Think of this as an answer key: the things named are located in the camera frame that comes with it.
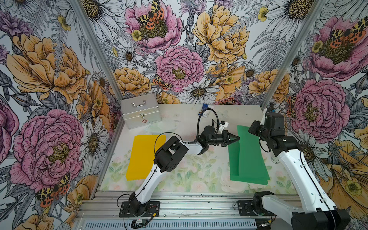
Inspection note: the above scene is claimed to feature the clear plastic film piece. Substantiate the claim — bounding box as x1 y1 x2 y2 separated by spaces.
144 120 177 135

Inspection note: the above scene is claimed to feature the silver metal case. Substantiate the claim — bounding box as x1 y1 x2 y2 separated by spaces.
120 94 162 129

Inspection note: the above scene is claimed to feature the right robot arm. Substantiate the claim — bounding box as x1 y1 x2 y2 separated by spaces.
249 111 350 230

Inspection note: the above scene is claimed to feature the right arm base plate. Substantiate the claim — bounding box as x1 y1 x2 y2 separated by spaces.
233 200 274 217

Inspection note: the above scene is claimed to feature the yellow paper sheet under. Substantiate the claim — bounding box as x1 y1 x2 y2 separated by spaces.
126 135 166 181

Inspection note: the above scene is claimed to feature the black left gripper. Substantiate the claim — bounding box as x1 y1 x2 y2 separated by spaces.
208 131 240 148

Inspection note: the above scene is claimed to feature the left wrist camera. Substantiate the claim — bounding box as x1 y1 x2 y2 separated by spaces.
218 121 229 134

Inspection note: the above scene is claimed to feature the aluminium corner post right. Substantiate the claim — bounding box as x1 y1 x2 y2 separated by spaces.
260 0 326 110

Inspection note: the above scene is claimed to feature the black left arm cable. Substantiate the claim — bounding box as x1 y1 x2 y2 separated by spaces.
186 107 220 144

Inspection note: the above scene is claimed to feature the aluminium corner post left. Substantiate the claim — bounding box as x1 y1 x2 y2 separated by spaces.
68 0 124 101

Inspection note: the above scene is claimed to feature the large green paper sheet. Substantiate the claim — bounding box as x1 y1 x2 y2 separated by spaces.
228 141 270 186

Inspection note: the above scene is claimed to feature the aluminium corner post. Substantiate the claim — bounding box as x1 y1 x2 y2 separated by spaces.
260 0 326 110
68 0 124 101

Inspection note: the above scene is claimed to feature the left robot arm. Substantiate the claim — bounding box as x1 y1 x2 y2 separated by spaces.
127 126 240 217

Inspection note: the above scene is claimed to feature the aluminium rail frame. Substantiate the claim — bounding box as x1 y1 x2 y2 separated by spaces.
75 183 321 220

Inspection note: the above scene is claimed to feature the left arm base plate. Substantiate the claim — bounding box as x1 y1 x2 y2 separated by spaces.
119 201 161 218

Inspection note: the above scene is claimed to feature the blue white snack packet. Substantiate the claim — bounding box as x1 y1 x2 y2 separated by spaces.
202 104 214 118

